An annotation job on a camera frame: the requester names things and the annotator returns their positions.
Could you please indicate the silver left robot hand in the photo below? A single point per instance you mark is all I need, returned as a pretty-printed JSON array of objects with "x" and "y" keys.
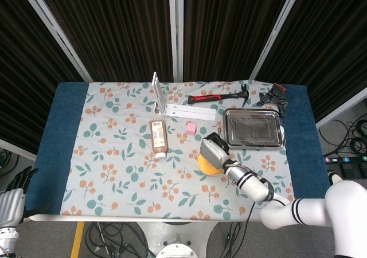
[{"x": 10, "y": 206}]

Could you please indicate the rectangular metal tray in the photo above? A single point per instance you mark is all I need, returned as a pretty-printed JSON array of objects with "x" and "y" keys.
[{"x": 253, "y": 129}]

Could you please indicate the white and black sneaker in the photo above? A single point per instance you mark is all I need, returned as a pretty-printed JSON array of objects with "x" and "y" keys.
[{"x": 334, "y": 177}]

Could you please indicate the yellow floor tape strip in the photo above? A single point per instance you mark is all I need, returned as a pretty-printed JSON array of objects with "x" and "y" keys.
[{"x": 77, "y": 240}]

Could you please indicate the floral fruit print tablecloth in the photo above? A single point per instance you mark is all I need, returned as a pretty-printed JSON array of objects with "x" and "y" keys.
[{"x": 129, "y": 169}]

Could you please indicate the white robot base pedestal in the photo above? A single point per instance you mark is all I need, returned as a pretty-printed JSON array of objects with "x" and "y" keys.
[{"x": 175, "y": 238}]

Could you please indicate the pink cube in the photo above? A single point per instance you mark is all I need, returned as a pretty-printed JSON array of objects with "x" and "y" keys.
[{"x": 191, "y": 128}]

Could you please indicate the white partition frame post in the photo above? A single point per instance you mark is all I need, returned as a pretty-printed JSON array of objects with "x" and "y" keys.
[
  {"x": 275, "y": 31},
  {"x": 17, "y": 150},
  {"x": 176, "y": 25},
  {"x": 57, "y": 34},
  {"x": 341, "y": 109}
]

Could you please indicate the black patterned work glove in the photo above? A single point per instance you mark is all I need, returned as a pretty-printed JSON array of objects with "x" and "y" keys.
[{"x": 272, "y": 97}]

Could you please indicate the beige bowl with orange inside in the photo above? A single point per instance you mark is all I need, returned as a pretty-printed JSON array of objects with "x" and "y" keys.
[{"x": 207, "y": 169}]

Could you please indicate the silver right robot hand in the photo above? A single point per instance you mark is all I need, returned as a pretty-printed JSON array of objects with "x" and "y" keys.
[{"x": 213, "y": 154}]

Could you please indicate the dark pleated partition panel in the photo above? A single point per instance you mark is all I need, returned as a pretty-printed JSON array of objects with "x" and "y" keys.
[
  {"x": 229, "y": 25},
  {"x": 329, "y": 40},
  {"x": 23, "y": 68},
  {"x": 114, "y": 25}
]

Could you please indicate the white perforated L-shaped bracket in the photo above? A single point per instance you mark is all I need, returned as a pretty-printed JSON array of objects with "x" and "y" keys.
[{"x": 189, "y": 113}]

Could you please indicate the blue table cover cloth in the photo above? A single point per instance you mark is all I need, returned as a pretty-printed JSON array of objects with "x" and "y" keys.
[{"x": 63, "y": 126}]

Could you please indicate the brown bottle with white cap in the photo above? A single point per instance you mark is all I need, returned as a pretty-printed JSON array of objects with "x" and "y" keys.
[{"x": 158, "y": 137}]

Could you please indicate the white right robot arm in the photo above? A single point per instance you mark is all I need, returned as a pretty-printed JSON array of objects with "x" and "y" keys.
[{"x": 252, "y": 183}]

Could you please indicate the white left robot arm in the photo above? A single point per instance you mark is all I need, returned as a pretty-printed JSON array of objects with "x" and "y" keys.
[{"x": 8, "y": 239}]

